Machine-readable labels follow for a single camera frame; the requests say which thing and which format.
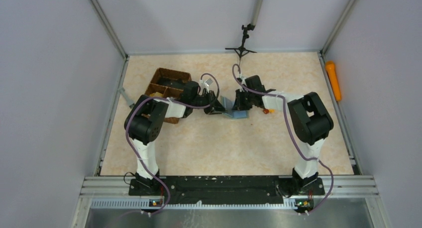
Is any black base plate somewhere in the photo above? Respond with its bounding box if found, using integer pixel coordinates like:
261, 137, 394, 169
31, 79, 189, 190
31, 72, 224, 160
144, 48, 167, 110
128, 176, 325, 206

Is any grey small tool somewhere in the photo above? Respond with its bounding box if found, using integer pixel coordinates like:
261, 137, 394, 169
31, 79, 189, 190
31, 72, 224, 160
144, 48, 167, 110
117, 87, 135, 109

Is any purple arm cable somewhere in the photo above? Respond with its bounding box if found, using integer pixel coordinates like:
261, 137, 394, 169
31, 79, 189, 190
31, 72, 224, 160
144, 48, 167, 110
232, 63, 334, 216
125, 73, 220, 217

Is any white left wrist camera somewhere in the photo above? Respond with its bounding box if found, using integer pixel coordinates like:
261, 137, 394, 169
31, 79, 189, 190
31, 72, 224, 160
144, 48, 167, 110
199, 79, 214, 90

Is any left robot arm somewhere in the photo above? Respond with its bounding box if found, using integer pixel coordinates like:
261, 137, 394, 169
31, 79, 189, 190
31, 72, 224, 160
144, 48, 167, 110
124, 79, 226, 188

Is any yellow item in basket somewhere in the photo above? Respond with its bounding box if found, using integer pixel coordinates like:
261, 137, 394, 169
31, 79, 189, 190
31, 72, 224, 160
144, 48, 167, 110
149, 92, 163, 98

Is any brown woven divided basket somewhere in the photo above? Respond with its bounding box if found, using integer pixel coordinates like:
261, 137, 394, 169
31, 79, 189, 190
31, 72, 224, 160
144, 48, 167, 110
144, 67, 192, 124

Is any grey pole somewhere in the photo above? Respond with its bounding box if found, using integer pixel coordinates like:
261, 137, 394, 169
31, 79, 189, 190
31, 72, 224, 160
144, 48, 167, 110
250, 0, 263, 27

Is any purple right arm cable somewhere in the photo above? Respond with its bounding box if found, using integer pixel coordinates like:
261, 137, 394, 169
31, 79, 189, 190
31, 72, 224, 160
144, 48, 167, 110
232, 63, 334, 216

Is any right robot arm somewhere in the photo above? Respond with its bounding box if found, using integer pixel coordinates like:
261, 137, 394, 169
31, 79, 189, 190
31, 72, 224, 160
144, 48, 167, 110
235, 75, 334, 197

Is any small orange red object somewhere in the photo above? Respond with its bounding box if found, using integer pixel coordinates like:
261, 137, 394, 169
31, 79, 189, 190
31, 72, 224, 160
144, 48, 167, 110
263, 109, 276, 114

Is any green leather card holder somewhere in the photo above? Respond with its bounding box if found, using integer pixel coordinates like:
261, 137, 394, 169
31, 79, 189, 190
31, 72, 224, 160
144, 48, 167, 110
220, 96, 249, 119

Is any black mini tripod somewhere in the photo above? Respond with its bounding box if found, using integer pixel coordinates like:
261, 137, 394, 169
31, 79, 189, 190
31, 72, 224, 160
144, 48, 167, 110
225, 23, 257, 65

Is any orange cylindrical handle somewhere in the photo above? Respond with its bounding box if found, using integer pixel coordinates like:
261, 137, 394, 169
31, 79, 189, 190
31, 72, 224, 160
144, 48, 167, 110
325, 61, 342, 102

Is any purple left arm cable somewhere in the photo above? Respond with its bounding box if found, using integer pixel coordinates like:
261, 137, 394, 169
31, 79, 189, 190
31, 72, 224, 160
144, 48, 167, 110
125, 73, 220, 217

